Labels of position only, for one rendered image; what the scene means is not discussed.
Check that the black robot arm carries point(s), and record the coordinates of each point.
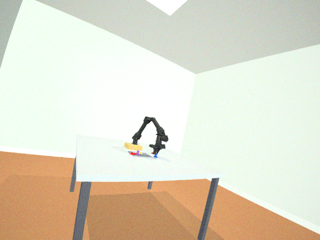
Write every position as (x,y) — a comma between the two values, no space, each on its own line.
(161,136)

